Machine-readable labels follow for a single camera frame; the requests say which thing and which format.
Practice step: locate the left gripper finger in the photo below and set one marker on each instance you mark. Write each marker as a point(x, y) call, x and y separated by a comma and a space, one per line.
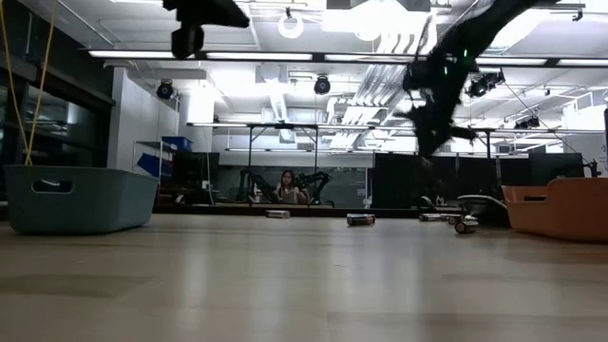
point(187, 42)
point(228, 13)

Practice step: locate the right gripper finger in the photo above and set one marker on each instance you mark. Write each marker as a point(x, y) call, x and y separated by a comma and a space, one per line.
point(438, 141)
point(425, 140)

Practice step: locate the copper black AA battery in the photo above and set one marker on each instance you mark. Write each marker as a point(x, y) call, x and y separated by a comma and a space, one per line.
point(466, 227)
point(430, 217)
point(360, 219)

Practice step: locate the silver black AA battery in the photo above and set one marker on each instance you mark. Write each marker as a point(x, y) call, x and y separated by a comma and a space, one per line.
point(278, 214)

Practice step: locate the teal plastic bin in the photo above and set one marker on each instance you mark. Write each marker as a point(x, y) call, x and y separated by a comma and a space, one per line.
point(81, 204)

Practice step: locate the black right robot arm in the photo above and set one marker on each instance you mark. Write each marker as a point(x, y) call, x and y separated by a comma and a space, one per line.
point(484, 28)

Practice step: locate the background black robot arm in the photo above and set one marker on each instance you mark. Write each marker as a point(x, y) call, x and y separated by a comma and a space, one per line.
point(256, 187)
point(316, 183)

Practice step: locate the black ceiling spotlight cluster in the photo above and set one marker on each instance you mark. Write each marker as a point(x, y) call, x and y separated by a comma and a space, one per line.
point(527, 123)
point(484, 84)

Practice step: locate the black partition panels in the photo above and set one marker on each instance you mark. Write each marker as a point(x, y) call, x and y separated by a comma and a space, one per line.
point(522, 180)

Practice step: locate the overhead light bar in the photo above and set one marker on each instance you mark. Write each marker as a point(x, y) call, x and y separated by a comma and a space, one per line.
point(318, 57)

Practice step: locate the blue storage bin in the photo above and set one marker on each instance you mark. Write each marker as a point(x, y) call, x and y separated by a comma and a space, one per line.
point(178, 143)
point(151, 165)

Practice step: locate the orange plastic bin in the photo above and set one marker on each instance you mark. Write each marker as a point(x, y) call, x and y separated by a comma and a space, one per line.
point(565, 214)

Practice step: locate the person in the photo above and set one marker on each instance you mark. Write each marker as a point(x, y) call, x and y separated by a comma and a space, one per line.
point(287, 190)

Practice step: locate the background black frame table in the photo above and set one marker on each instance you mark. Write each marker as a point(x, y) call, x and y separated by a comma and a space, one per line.
point(250, 161)

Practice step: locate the black metal table frame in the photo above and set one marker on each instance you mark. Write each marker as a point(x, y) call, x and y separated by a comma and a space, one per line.
point(228, 210)

